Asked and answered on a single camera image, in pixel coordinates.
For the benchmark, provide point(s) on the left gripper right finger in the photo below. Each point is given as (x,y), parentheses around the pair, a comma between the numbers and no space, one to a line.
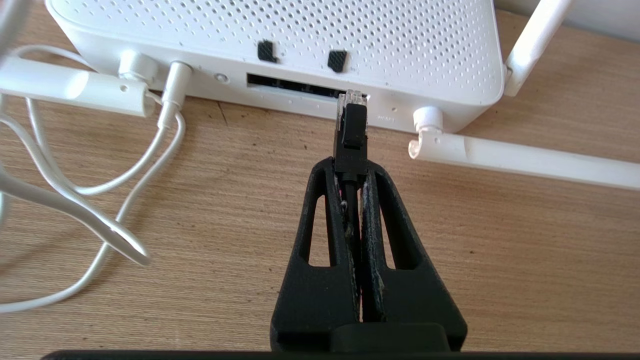
(415,290)

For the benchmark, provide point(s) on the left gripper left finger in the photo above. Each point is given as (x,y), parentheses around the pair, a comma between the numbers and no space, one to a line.
(312,290)

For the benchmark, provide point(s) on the white wifi router with antennas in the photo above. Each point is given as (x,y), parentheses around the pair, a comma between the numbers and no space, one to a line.
(300,30)

